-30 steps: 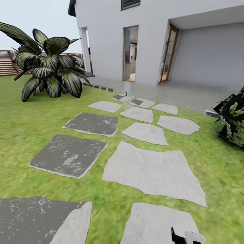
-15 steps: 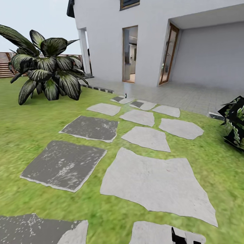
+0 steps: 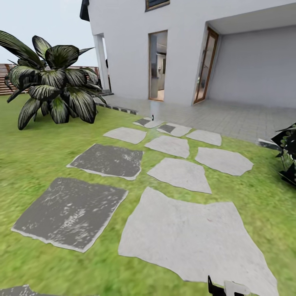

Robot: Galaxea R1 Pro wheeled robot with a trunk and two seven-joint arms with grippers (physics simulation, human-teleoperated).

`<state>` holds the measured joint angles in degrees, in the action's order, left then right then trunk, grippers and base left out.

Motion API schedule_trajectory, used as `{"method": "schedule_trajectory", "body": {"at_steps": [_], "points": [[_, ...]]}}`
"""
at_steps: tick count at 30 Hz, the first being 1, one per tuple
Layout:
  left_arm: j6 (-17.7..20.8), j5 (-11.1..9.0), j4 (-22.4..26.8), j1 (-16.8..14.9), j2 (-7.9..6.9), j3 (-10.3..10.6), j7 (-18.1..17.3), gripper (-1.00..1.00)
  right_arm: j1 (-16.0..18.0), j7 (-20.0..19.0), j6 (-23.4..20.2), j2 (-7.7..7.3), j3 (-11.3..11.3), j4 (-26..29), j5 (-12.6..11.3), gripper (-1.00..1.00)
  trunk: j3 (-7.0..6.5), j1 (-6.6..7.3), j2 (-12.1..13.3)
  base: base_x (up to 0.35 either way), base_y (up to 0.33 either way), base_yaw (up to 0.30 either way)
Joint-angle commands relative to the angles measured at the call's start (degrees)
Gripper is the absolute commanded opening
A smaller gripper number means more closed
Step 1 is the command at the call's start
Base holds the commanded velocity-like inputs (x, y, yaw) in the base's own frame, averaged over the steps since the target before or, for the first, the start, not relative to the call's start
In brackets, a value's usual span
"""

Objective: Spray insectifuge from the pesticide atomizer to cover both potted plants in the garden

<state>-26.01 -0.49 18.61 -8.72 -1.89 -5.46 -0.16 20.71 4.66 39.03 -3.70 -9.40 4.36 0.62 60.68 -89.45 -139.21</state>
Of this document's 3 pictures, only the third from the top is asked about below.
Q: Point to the fixed window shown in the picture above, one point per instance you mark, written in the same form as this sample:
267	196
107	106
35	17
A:
157	64

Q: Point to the door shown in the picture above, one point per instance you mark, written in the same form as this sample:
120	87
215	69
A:
206	63

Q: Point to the bush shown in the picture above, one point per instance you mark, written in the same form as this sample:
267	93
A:
24	63
61	91
286	139

